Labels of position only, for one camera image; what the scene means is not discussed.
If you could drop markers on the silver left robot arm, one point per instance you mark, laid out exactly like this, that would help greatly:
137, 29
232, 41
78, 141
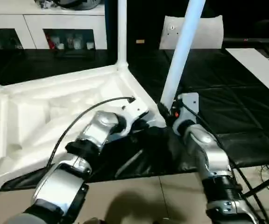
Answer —
78, 154

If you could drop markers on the black work mat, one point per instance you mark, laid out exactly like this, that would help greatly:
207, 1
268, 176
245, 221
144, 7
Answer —
237, 126

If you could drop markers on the small tan label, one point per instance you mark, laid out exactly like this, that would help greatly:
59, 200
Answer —
140, 42

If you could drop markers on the white plastic bag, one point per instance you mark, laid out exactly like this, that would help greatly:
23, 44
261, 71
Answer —
207, 31

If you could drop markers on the white flat board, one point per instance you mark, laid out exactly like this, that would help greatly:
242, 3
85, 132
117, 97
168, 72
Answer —
260, 70

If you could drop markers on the black stand leg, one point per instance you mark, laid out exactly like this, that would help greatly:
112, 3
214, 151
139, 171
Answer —
265, 183

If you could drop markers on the white cabinet with glass doors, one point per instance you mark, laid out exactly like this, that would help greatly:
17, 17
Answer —
13, 23

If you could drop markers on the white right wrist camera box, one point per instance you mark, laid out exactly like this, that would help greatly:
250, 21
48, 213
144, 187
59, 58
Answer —
188, 105

